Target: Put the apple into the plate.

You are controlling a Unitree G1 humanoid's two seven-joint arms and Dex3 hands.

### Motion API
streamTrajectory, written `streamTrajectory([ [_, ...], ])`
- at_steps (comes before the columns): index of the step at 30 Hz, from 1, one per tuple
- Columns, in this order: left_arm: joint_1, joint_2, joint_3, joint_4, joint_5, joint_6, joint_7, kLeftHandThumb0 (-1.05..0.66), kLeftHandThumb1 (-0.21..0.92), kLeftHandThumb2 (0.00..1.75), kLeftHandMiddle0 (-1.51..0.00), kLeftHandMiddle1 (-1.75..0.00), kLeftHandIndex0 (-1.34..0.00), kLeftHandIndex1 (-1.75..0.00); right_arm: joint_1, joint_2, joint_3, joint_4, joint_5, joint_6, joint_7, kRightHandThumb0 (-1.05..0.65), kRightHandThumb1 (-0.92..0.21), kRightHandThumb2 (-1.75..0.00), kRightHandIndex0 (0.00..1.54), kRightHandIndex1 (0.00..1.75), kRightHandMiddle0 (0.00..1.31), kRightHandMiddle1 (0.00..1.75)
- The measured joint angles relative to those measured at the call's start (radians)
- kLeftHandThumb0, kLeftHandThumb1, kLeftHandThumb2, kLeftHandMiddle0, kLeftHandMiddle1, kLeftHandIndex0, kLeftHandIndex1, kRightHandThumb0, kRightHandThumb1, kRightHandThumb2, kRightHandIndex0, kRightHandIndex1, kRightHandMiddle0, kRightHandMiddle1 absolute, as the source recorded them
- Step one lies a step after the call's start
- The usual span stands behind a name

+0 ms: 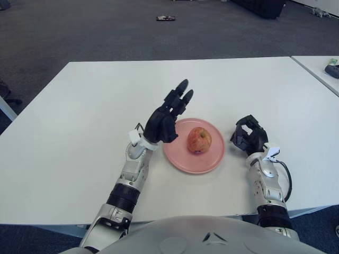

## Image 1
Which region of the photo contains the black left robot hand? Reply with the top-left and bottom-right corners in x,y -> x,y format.
142,78 -> 194,145

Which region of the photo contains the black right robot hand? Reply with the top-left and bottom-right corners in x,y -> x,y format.
229,114 -> 270,157

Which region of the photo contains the red yellow apple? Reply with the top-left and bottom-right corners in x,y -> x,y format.
187,126 -> 212,155

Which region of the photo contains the pink round plate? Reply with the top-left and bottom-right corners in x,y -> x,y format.
163,118 -> 226,175

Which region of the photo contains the dark grey controller with screen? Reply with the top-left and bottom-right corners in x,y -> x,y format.
324,64 -> 339,79

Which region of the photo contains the grey robot torso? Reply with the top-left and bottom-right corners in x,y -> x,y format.
99,214 -> 339,254

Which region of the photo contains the black box case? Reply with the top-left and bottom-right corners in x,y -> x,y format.
230,0 -> 287,19

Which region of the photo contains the small grey robot dog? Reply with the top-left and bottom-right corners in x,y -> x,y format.
309,7 -> 331,18

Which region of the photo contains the white table leg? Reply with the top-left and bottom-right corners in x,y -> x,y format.
0,94 -> 18,122

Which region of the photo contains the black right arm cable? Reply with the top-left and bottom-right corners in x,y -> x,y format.
275,160 -> 293,202

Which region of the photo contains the white table frame beam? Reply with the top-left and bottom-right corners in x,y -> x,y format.
287,205 -> 332,219

